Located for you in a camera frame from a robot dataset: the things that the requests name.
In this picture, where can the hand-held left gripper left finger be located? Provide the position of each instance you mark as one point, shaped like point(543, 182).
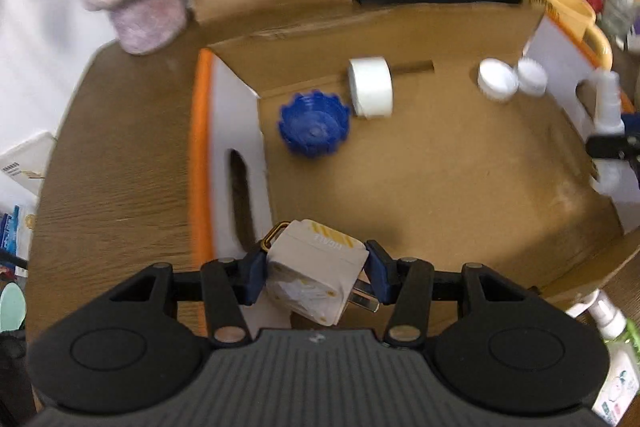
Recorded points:
point(255, 274)

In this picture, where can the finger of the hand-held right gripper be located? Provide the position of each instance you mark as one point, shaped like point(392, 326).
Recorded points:
point(631, 123)
point(612, 147)

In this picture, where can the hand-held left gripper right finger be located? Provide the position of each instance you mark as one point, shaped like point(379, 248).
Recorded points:
point(377, 277)

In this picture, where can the white spray bottle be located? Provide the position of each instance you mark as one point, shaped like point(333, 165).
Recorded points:
point(607, 107)

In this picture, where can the white power adapter plug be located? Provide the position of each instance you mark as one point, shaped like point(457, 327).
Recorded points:
point(310, 267)

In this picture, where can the small white cap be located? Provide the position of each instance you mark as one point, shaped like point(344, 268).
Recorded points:
point(532, 77)

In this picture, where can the red cardboard box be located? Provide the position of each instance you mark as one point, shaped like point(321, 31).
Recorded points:
point(450, 182)

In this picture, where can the wide white cap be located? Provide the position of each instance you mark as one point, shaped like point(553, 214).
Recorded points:
point(496, 79)

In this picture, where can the blue scalloped cap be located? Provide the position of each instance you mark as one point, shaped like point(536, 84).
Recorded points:
point(315, 127)

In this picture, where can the white pump bottle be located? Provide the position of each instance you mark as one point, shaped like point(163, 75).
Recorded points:
point(600, 314)

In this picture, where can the white cylinder roll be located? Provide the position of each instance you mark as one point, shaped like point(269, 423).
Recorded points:
point(370, 87)

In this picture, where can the white labelled medicine bottle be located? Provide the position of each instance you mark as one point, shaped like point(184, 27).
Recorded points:
point(620, 387)

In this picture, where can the yellow mug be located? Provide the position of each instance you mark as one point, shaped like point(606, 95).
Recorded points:
point(565, 2)

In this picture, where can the blue packet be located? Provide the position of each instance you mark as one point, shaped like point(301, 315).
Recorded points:
point(12, 232)

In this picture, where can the teal round object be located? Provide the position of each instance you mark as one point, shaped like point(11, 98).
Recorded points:
point(10, 307)

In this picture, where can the white flat carton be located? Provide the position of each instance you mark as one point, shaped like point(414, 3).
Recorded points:
point(25, 157)

